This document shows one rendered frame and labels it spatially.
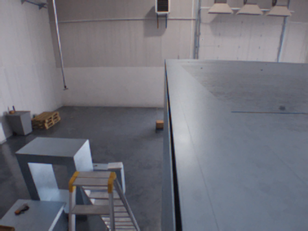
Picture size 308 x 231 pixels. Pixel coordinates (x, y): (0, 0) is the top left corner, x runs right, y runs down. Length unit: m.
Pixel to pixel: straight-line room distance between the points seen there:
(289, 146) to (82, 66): 11.30
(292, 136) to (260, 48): 11.29
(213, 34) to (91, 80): 7.50
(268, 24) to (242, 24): 1.42
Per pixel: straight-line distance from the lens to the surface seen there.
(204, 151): 0.18
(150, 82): 10.43
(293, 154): 0.21
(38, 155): 3.75
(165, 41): 10.28
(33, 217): 3.92
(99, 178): 1.58
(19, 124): 8.76
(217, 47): 10.61
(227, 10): 10.08
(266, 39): 11.66
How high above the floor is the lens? 3.29
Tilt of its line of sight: 20 degrees down
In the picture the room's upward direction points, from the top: straight up
